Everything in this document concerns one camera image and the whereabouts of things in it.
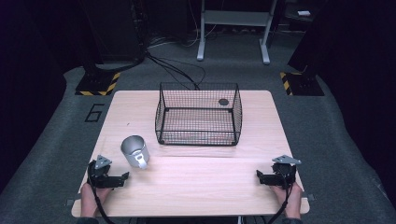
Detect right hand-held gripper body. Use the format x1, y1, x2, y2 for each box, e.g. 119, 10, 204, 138
270, 154, 303, 189

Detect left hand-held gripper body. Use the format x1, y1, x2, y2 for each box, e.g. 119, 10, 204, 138
87, 154, 117, 189

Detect person's left hand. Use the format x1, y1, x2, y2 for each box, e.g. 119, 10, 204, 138
79, 182, 112, 218

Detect person's right hand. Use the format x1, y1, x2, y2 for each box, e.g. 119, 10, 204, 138
270, 181, 304, 220

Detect silver metal cup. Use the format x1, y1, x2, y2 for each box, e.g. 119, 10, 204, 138
120, 134, 150, 171

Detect black cabinet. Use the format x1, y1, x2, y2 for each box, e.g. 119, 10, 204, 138
78, 0, 149, 64

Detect white metal stand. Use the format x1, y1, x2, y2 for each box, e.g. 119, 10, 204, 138
196, 0, 278, 65

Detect black wire basket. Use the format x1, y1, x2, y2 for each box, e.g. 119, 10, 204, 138
154, 81, 244, 147

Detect black yellow striped base plate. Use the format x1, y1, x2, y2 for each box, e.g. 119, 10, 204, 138
278, 71, 325, 97
75, 71, 121, 97

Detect black floor cables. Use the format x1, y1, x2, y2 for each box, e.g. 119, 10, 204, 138
92, 29, 219, 91

